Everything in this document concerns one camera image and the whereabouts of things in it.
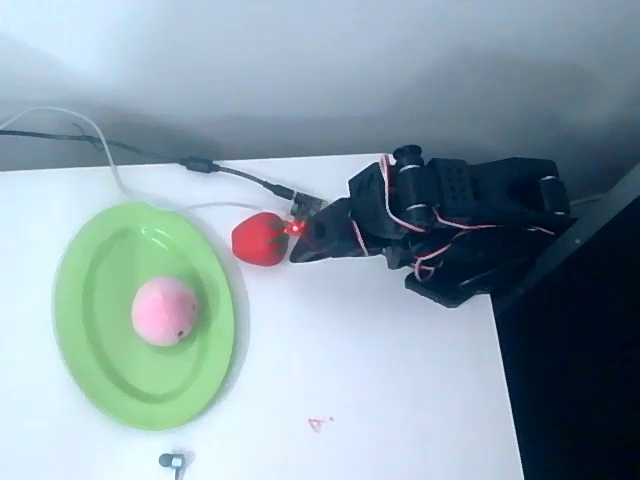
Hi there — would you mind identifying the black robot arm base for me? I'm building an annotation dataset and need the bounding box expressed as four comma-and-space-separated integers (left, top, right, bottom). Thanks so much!
402, 219, 579, 309

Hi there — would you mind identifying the green oval plate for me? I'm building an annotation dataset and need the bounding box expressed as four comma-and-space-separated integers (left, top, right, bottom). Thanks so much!
51, 200, 237, 432

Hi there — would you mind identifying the controller board with red LED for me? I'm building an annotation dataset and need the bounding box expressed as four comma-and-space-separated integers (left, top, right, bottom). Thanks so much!
286, 189, 331, 234

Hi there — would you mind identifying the small metal screw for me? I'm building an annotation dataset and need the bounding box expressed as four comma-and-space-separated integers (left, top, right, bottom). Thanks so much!
157, 449, 194, 480

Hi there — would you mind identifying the red plush strawberry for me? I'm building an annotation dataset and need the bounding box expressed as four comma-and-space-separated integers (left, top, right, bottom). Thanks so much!
230, 211, 292, 269

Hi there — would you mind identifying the white cable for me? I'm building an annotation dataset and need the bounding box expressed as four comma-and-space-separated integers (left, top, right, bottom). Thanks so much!
0, 103, 292, 213

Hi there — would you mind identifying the pink plush ball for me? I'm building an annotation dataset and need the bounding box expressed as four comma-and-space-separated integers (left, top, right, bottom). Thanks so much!
130, 278, 199, 347

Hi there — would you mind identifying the black power cable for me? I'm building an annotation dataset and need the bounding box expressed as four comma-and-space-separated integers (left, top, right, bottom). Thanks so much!
0, 127, 297, 200

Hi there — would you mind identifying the black furniture panel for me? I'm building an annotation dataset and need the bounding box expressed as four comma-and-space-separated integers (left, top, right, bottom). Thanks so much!
491, 163, 640, 480

